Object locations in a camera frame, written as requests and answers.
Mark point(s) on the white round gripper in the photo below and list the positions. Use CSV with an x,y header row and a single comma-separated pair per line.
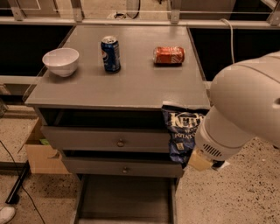
x,y
210,146

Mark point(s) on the blue Kettle chip bag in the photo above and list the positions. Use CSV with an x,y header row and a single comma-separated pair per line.
x,y
182,124

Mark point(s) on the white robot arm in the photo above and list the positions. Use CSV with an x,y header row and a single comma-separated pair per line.
x,y
246,104

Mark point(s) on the grey middle drawer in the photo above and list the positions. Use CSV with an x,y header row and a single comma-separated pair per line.
x,y
123,167

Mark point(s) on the grey open bottom drawer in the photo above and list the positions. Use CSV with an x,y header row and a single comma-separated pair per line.
x,y
105,199

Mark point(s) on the grey drawer cabinet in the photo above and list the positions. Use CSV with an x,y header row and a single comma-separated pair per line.
x,y
128,99

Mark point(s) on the grey top drawer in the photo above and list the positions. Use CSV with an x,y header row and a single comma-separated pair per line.
x,y
91,139

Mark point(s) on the orange soda can lying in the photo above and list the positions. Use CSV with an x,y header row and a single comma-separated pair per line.
x,y
169,55

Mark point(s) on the blue Pepsi can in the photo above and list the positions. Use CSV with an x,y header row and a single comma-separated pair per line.
x,y
110,54

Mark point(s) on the cardboard box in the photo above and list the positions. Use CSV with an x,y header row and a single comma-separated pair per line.
x,y
42,157

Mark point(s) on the white ceramic bowl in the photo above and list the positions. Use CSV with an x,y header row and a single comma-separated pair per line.
x,y
62,61

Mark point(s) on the black bar on floor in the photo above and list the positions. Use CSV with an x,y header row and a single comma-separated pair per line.
x,y
22,171

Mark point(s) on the white shoe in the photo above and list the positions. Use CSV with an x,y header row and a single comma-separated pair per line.
x,y
7,213

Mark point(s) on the metal railing frame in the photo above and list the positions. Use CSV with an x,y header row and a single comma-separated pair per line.
x,y
190,13

